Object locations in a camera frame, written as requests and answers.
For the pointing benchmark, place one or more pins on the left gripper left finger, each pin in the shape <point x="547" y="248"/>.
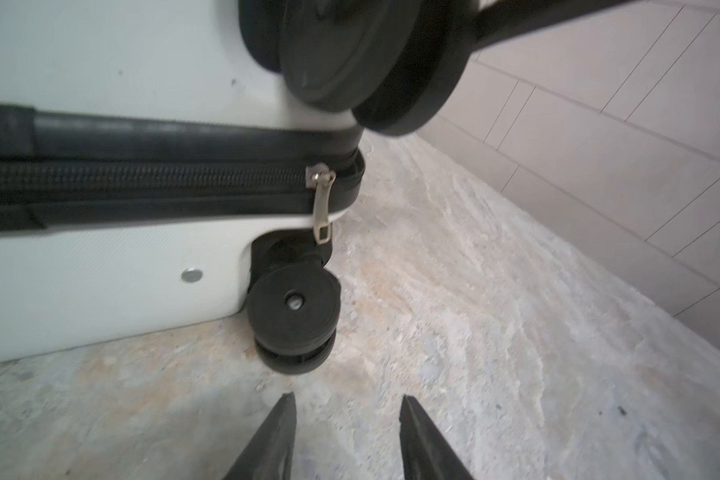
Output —
<point x="269" y="453"/>

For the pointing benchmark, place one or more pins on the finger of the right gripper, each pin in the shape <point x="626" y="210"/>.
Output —
<point x="504" y="20"/>

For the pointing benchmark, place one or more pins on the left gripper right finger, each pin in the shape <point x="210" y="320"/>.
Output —
<point x="426" y="454"/>

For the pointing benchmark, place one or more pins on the black and white suitcase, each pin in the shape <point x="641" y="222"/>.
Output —
<point x="165" y="163"/>

